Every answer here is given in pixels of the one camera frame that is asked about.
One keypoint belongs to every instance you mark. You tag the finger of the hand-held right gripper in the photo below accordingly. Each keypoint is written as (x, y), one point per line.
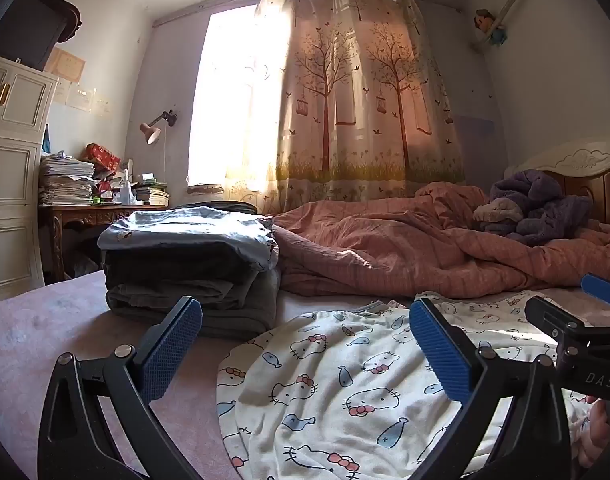
(605, 290)
(550, 315)

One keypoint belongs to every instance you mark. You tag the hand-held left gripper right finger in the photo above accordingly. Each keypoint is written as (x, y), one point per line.
(442, 355)

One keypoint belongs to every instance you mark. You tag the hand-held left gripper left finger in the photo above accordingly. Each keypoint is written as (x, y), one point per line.
(172, 350)

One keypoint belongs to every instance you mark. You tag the white cat print pants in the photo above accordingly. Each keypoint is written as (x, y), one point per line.
(335, 385)

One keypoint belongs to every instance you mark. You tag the person's right hand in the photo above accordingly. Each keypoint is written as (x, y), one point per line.
(597, 430)

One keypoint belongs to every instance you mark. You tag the grey folded garment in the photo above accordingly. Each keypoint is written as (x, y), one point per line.
(225, 310)

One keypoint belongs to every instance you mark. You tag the dark folded garment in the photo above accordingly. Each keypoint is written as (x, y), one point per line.
(175, 265)

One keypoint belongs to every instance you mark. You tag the purple fleece robe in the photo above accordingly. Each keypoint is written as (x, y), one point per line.
(545, 210)

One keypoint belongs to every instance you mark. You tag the pink bedsheet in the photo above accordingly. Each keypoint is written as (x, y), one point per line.
(60, 320)

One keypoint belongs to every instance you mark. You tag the wooden bed headboard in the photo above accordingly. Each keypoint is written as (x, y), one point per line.
(585, 165)

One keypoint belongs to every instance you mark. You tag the pink duvet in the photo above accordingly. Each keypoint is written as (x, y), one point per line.
(385, 240)

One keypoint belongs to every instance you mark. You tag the black bag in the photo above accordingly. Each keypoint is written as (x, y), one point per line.
(220, 207)

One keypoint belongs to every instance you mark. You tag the stack of books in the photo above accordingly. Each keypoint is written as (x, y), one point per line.
(152, 194)

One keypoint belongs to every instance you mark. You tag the carved wooden desk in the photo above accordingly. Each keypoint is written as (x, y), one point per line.
(75, 215)

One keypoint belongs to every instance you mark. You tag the stack of papers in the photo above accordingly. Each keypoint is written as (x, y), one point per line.
(65, 180)

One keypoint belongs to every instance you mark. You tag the red box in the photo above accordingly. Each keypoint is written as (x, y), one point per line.
(102, 156)

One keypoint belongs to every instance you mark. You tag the white panelled cabinet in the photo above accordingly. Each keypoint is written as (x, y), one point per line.
(15, 160)

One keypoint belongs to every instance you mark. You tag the bright window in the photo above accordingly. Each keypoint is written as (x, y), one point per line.
(225, 100)

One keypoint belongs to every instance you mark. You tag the tree print curtain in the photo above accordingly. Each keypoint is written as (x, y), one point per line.
(345, 110)

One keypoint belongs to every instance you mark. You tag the orange plush toy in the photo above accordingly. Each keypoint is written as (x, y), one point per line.
(482, 20)

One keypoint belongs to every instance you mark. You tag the dark case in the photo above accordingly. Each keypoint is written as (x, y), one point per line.
(30, 30)

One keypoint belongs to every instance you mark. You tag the pink wall lamp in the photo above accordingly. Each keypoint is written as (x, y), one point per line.
(150, 132)

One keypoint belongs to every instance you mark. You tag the tan wall certificate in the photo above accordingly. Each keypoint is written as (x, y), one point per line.
(67, 65)

